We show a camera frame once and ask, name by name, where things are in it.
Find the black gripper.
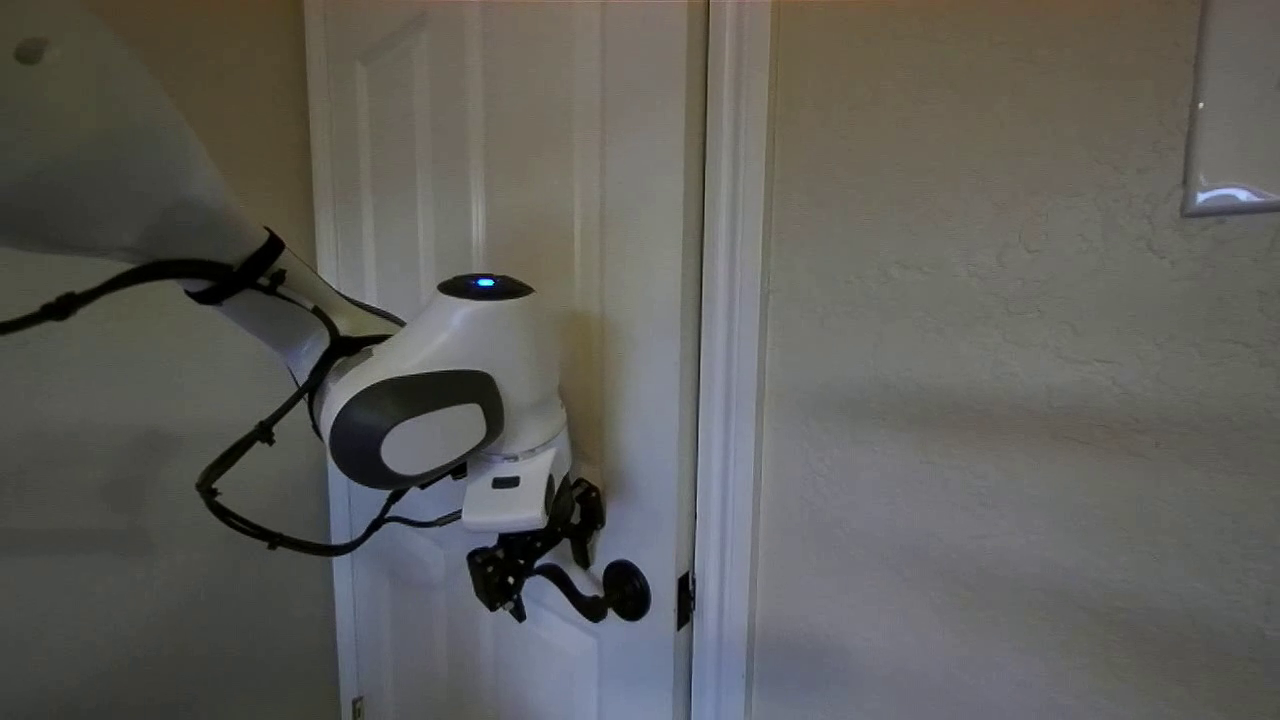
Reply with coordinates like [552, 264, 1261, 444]
[469, 480, 603, 623]

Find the black lever door handle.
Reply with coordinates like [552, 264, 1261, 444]
[539, 560, 652, 623]

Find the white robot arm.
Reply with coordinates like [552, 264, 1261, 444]
[0, 0, 603, 614]

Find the black door latch plate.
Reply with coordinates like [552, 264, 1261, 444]
[676, 572, 697, 629]

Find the white panelled door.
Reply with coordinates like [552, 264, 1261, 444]
[304, 0, 703, 720]

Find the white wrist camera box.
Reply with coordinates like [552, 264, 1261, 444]
[466, 453, 557, 532]

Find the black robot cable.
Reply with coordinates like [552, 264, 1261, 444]
[0, 228, 472, 560]

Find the white door frame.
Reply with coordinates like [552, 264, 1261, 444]
[691, 0, 778, 720]

